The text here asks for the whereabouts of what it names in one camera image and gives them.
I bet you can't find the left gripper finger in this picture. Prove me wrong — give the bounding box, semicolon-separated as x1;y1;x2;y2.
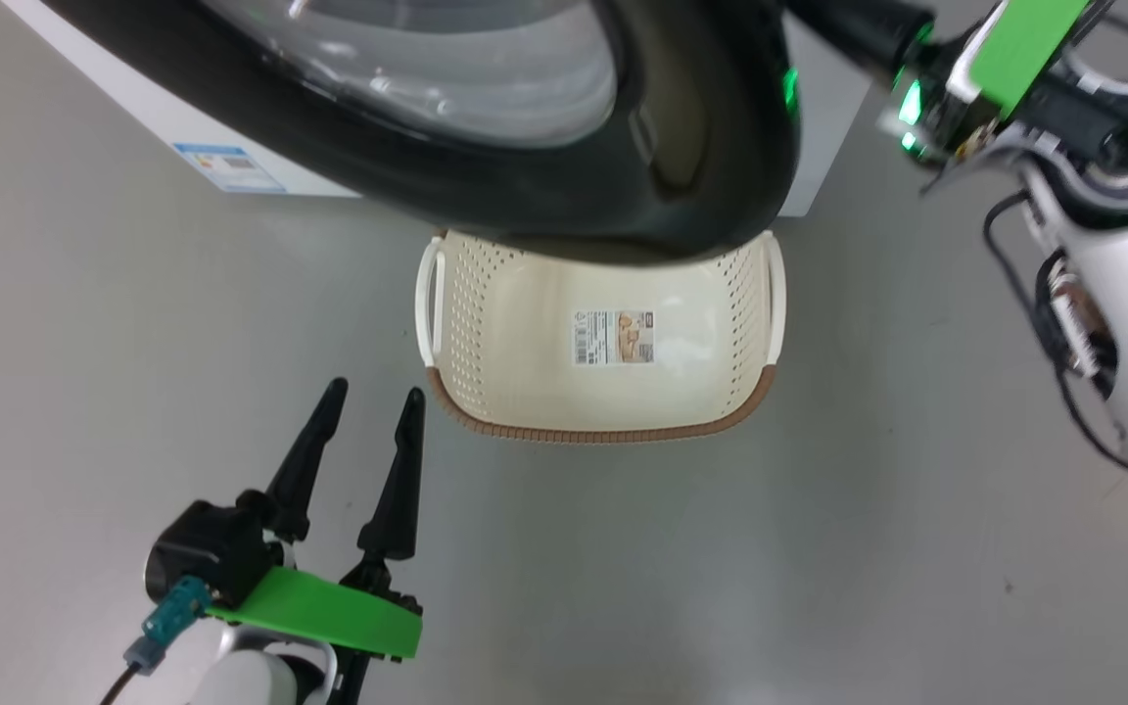
357;387;427;562
264;377;351;544

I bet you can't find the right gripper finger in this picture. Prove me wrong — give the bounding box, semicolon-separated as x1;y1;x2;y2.
784;0;935;72

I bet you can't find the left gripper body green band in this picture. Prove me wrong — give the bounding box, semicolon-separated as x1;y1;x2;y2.
207;556;424;660

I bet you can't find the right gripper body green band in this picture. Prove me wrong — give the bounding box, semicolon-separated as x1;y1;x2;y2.
875;0;1096;164

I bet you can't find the black round washing machine door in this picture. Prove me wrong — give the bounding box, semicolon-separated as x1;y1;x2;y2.
35;0;805;268

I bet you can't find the cream perforated laundry basket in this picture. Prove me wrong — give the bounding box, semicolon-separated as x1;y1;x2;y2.
414;229;788;446

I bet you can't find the paper label in basket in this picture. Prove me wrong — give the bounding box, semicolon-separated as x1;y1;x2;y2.
572;310;657;367

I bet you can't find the blue energy label sticker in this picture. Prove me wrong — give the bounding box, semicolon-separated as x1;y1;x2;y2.
172;143;287;195

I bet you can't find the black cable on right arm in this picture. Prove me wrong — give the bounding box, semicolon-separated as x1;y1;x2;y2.
979;190;1128;474

